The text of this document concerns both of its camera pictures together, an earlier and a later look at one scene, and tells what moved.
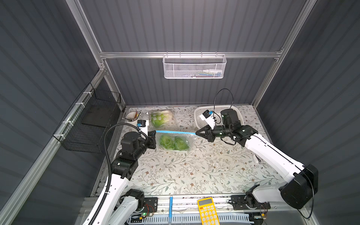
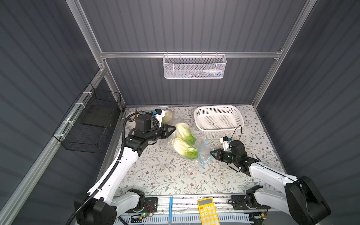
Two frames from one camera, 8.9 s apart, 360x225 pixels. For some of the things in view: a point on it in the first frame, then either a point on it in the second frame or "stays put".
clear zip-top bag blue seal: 175,141 to 205,146
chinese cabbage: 167,142 to 184,149
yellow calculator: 207,211 stays put
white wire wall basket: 194,66 stays put
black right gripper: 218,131 to 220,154
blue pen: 170,214 stays put
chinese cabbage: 180,144 to 183,131
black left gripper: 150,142 to 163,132
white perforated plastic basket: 214,112 stays put
